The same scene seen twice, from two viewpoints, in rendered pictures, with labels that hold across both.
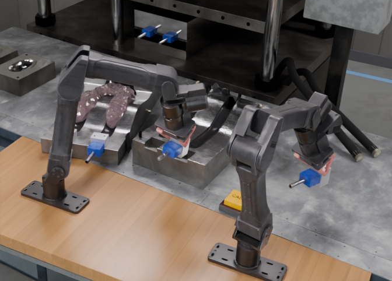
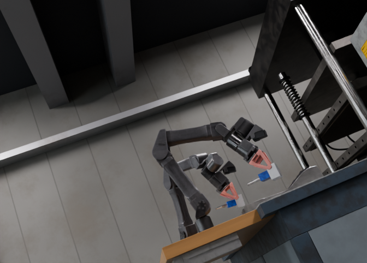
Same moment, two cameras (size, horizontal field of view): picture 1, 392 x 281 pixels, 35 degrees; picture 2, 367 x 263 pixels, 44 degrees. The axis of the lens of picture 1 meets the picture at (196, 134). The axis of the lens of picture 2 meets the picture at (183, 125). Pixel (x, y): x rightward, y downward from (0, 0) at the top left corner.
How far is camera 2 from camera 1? 208 cm
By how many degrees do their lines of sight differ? 73
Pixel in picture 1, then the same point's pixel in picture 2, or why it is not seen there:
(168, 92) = (195, 163)
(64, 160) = (182, 226)
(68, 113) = (174, 197)
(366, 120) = not seen: outside the picture
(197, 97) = (209, 160)
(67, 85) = (165, 181)
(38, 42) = not seen: hidden behind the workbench
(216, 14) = (360, 141)
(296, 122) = (197, 133)
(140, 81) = (186, 164)
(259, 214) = (185, 192)
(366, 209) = not seen: hidden behind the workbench
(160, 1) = (344, 155)
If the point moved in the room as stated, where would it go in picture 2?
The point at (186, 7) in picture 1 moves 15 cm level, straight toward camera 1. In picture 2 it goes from (351, 149) to (335, 153)
